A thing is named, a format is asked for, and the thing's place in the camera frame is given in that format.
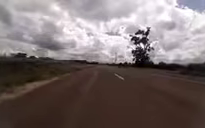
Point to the dry grass verge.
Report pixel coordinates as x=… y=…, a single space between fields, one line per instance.
x=20 y=71

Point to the distant dark bushes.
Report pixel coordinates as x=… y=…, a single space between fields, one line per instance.
x=21 y=55

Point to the white road edge line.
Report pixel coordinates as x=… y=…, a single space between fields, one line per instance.
x=186 y=80

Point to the white dashed centre line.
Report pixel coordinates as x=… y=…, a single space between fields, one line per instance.
x=119 y=76

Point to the reddish brown asphalt road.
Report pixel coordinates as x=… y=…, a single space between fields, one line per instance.
x=123 y=103

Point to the low dark bushes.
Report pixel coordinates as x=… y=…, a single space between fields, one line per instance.
x=186 y=67

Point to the pale sandy road shoulder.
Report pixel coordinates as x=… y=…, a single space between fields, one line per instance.
x=26 y=87

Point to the tall dark tree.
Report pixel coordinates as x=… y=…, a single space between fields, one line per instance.
x=141 y=46

